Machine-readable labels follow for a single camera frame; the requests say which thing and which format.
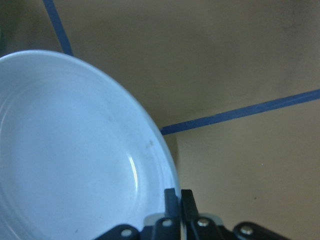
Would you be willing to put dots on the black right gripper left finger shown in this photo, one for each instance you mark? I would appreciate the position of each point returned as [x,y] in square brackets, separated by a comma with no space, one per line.
[168,227]

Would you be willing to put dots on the blue plate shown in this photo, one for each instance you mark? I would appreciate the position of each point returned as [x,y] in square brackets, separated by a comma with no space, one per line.
[78,154]

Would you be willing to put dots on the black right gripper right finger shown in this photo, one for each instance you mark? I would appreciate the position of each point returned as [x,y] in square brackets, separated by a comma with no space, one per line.
[196,226]

